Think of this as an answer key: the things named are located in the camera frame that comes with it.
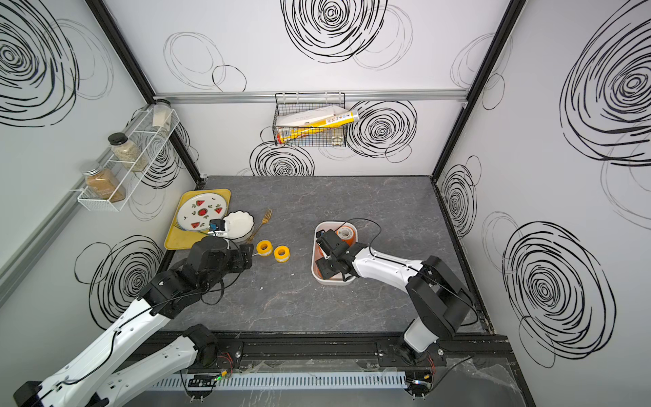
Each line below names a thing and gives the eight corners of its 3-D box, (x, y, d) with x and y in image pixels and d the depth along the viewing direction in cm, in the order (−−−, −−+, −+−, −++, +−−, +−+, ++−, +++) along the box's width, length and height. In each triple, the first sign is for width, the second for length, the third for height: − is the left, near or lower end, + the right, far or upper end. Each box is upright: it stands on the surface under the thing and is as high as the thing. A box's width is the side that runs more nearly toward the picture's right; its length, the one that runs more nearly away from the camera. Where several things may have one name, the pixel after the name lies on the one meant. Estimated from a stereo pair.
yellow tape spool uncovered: (273, 262, 95) (272, 259, 93) (276, 248, 99) (275, 245, 97) (289, 262, 95) (288, 259, 93) (291, 248, 99) (290, 245, 97)
